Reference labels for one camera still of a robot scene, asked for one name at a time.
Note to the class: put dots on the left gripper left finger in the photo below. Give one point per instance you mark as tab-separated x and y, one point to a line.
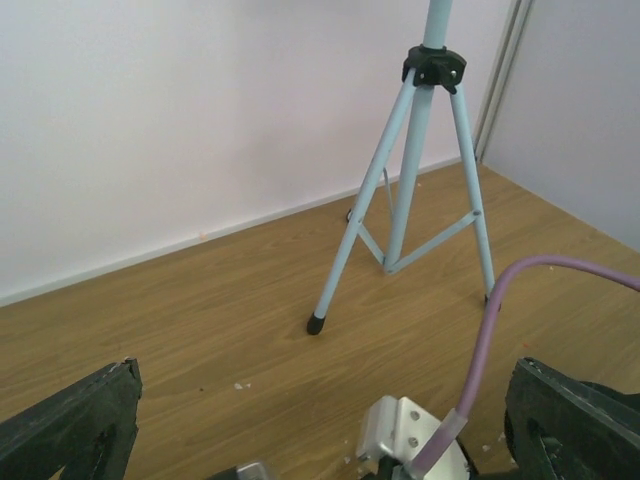
84	431

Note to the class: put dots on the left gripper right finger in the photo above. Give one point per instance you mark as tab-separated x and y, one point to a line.
560	428

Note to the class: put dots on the light blue music stand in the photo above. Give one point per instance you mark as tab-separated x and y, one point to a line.
427	67

